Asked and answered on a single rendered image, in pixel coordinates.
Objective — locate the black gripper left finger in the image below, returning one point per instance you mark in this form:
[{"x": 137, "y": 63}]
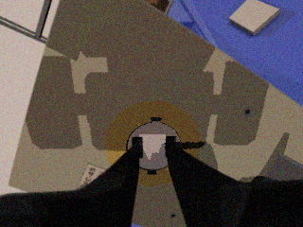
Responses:
[{"x": 107, "y": 201}]

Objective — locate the tan flat square block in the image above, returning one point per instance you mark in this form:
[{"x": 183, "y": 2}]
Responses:
[{"x": 253, "y": 15}]

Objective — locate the tan service panel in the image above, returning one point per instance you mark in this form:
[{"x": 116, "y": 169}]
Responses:
[{"x": 107, "y": 68}]

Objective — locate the grey cylinder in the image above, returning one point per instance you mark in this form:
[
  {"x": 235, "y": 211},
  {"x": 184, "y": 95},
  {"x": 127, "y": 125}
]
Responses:
[{"x": 152, "y": 138}]

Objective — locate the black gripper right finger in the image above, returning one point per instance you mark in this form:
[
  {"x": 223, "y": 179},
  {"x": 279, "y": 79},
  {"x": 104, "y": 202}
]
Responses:
[{"x": 209, "y": 198}]

